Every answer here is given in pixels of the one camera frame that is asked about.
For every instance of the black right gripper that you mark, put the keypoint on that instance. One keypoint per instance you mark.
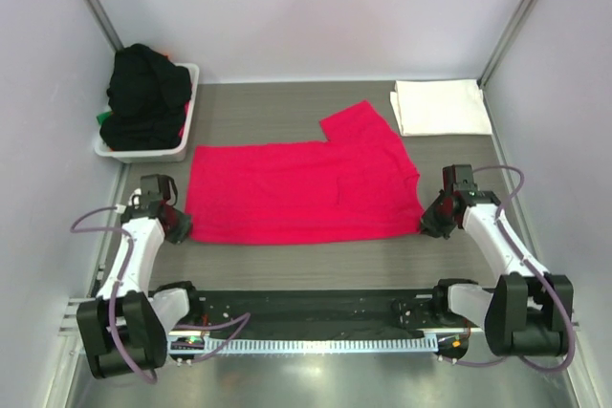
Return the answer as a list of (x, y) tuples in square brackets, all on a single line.
[(429, 224)]

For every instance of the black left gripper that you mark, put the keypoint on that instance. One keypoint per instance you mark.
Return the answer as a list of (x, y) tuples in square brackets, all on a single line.
[(184, 227)]

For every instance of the white perforated plastic basket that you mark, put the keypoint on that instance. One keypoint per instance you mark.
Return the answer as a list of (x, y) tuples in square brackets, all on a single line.
[(176, 154)]

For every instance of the red t shirt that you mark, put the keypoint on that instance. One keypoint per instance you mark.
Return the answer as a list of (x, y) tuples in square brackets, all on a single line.
[(357, 184)]

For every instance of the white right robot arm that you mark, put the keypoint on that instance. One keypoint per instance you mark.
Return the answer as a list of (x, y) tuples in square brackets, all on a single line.
[(528, 314)]

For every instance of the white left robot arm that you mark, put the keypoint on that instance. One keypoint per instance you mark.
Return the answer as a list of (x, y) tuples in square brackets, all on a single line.
[(124, 328)]

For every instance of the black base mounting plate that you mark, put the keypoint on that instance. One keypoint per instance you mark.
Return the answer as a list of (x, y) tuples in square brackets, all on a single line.
[(314, 311)]

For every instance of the folded white t shirt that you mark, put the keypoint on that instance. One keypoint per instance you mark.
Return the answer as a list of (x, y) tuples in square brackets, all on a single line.
[(440, 108)]

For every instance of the green garment in basket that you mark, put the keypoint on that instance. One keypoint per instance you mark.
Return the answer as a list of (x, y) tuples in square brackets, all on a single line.
[(103, 117)]

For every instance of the black t shirt pile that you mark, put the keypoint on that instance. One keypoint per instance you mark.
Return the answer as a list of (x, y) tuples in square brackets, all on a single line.
[(147, 96)]

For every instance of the white slotted cable duct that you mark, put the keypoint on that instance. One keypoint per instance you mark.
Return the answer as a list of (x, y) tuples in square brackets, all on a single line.
[(184, 345)]

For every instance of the aluminium frame rail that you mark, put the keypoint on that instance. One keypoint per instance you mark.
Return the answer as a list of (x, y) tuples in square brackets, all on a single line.
[(68, 325)]

